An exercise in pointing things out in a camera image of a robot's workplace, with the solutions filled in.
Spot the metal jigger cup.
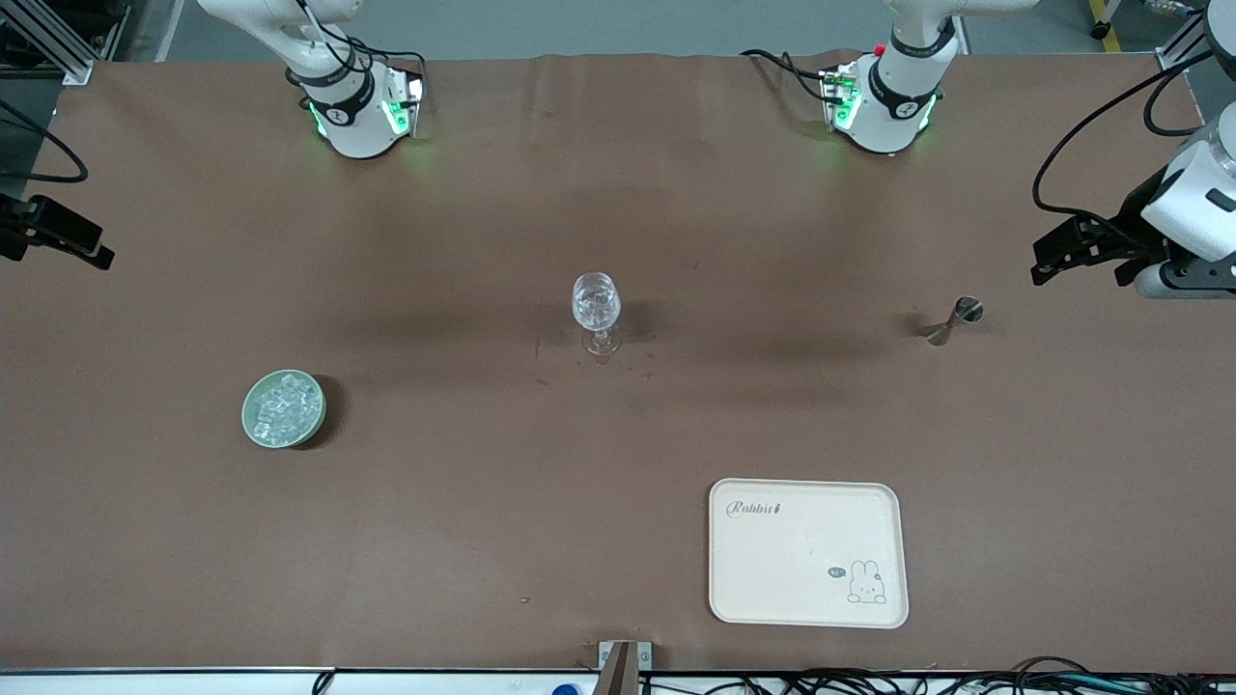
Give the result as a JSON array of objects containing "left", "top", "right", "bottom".
[{"left": 925, "top": 295, "right": 986, "bottom": 347}]

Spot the clear ice cubes pile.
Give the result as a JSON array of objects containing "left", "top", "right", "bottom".
[{"left": 254, "top": 375, "right": 322, "bottom": 447}]

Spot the clear wine glass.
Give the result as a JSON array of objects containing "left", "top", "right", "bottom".
[{"left": 572, "top": 272, "right": 624, "bottom": 358}]

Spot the green round bowl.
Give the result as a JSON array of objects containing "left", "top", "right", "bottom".
[{"left": 240, "top": 370, "right": 328, "bottom": 451}]

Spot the green lit base connector panel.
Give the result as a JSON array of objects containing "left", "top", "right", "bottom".
[{"left": 821, "top": 63, "right": 860, "bottom": 131}]

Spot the cream rabbit print tray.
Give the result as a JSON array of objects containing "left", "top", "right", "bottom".
[{"left": 708, "top": 478, "right": 911, "bottom": 630}]

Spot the brown table cloth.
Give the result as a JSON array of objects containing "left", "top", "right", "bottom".
[{"left": 0, "top": 48, "right": 1236, "bottom": 674}]

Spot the aluminium frame profile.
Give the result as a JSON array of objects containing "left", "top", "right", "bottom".
[
  {"left": 1154, "top": 10, "right": 1210, "bottom": 70},
  {"left": 0, "top": 0, "right": 131, "bottom": 86}
]

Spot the black cable tangle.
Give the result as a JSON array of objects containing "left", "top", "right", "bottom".
[{"left": 637, "top": 656, "right": 1236, "bottom": 695}]

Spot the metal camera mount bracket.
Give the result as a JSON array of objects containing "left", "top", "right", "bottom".
[{"left": 599, "top": 640, "right": 653, "bottom": 695}]

